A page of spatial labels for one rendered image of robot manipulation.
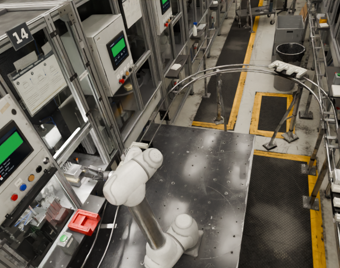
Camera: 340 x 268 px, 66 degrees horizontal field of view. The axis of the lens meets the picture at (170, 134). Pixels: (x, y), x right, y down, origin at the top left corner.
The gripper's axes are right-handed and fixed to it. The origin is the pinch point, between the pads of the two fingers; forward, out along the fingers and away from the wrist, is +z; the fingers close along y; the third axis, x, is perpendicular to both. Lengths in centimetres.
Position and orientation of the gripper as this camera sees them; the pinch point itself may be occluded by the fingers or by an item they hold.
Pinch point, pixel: (86, 172)
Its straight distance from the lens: 198.7
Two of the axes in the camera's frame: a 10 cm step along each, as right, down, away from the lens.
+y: -1.3, -7.3, -6.7
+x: -3.2, 6.7, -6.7
